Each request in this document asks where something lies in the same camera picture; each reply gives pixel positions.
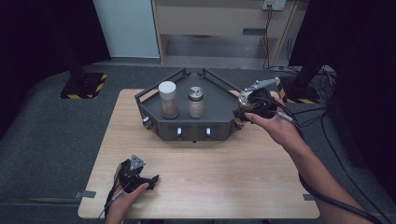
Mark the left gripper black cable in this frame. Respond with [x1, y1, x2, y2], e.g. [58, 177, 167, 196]
[97, 181, 129, 220]

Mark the dark grey corner rack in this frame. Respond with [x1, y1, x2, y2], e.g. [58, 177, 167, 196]
[134, 67, 249, 143]

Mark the white wall socket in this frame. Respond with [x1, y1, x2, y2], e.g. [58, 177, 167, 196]
[262, 0, 288, 12]

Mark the white board panel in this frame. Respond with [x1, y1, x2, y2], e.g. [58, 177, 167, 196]
[91, 0, 161, 59]

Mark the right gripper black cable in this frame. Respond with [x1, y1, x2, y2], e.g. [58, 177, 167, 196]
[250, 96, 387, 224]

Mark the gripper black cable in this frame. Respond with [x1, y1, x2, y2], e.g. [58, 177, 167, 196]
[250, 96, 387, 224]
[97, 181, 129, 220]

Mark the white lid glass jar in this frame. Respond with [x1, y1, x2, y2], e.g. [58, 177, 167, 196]
[158, 80, 180, 120]

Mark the long black floor cable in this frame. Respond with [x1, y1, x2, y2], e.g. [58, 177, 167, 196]
[292, 106, 396, 224]

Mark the silver lid glass jar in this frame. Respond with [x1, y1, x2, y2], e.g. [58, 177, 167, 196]
[187, 86, 205, 119]

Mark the person's left hand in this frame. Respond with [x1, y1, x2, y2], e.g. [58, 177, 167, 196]
[106, 162, 150, 218]

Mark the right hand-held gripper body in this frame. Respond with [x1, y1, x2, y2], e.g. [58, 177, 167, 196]
[244, 77, 281, 119]

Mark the tangle of black cables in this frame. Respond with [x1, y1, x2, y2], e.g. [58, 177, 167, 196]
[311, 65, 338, 101]

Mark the black stand with striped base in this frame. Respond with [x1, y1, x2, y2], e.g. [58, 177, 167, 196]
[59, 55, 109, 101]
[274, 63, 322, 105]

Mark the black curtain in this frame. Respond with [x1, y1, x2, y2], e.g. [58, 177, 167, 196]
[0, 0, 111, 142]
[289, 0, 396, 195]

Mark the black socket cable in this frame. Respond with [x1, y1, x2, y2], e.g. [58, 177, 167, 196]
[262, 8, 274, 70]

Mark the person's right hand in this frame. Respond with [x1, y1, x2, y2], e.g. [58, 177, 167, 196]
[244, 94, 306, 154]

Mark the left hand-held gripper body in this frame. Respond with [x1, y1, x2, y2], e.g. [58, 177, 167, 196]
[117, 154, 148, 194]

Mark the light wooden cabinet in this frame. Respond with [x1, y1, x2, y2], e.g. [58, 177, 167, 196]
[150, 0, 301, 67]

